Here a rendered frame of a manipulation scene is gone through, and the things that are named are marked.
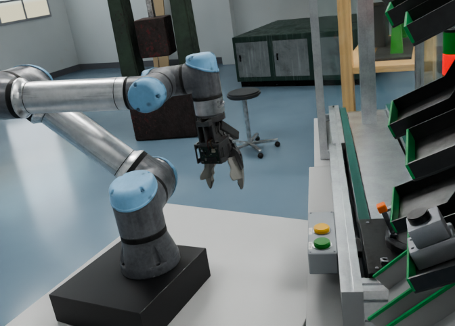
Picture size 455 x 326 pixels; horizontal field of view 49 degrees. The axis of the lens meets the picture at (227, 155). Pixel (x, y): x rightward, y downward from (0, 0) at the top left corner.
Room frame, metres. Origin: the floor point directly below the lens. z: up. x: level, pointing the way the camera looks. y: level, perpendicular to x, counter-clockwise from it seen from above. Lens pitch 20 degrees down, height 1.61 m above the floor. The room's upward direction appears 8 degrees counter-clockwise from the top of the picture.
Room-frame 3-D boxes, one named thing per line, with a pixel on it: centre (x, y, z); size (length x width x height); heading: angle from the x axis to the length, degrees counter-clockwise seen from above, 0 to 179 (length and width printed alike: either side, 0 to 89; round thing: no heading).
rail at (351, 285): (1.28, -0.31, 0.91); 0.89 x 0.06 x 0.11; 168
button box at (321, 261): (1.11, -0.21, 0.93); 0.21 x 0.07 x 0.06; 168
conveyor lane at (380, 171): (1.27, -0.49, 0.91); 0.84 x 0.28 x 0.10; 168
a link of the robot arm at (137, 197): (1.11, 0.24, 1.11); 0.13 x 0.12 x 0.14; 169
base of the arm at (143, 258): (1.10, 0.23, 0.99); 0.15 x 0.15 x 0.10
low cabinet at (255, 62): (7.35, -1.50, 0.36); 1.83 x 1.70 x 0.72; 59
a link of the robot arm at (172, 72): (1.22, 0.13, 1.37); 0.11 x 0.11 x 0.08; 79
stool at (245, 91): (4.42, -0.21, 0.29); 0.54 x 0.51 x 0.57; 141
